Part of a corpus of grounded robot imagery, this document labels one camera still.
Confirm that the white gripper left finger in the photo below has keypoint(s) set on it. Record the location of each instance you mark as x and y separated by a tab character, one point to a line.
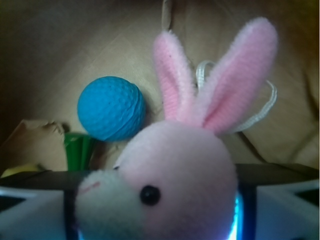
32	215

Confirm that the yellow sponge piece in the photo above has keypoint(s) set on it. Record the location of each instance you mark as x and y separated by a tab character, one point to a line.
21	168

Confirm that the orange toy carrot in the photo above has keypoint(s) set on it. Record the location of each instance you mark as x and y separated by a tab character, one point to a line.
79	148

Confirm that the pink plush bunny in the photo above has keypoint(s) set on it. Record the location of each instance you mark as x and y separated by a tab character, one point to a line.
175	180

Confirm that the brown paper bag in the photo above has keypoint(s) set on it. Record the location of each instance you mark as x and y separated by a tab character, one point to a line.
51	49

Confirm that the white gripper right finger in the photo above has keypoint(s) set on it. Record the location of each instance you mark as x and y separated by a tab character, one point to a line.
288	211

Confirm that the blue dimpled ball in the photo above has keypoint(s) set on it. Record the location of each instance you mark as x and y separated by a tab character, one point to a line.
111	109

